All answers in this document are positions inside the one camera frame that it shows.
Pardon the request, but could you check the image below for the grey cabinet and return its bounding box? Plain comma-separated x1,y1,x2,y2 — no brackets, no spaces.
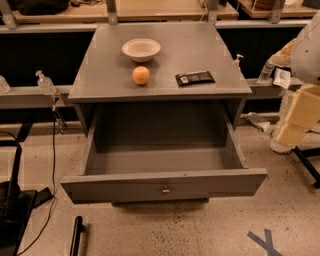
69,22,251,131

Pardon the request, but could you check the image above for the clear water bottle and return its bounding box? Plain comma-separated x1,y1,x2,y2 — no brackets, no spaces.
257,59,275,84

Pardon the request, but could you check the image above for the small pump bottle behind cabinet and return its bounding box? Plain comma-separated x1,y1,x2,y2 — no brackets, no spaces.
234,54,244,70

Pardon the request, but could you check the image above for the black cable on floor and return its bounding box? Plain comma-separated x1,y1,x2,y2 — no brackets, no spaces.
15,105,58,256

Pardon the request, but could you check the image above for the clear sanitizer pump bottle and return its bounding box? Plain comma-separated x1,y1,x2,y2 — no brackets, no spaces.
36,70,57,95

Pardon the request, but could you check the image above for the black snack packet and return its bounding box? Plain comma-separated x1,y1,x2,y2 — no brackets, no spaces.
175,71,215,87

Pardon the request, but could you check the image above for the white bowl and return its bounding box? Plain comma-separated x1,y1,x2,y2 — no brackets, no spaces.
122,38,161,63

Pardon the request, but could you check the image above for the grey open top drawer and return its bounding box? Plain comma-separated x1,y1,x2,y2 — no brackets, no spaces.
62,101,267,204

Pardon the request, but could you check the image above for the orange fruit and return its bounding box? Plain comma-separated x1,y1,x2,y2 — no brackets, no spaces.
133,66,150,85

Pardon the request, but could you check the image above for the metal drawer knob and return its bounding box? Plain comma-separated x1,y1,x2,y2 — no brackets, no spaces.
162,185,171,195

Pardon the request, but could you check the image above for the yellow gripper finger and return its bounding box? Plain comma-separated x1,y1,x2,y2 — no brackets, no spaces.
276,84,320,147

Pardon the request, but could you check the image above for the white paper packet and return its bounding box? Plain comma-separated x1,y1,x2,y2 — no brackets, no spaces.
273,68,291,89

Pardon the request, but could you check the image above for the black stand base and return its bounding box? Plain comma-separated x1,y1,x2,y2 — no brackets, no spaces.
0,132,54,256

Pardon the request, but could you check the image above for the black bar on floor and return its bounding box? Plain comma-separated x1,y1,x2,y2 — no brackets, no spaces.
69,216,86,256

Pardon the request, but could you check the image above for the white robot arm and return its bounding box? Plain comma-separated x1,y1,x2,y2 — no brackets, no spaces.
270,11,320,154

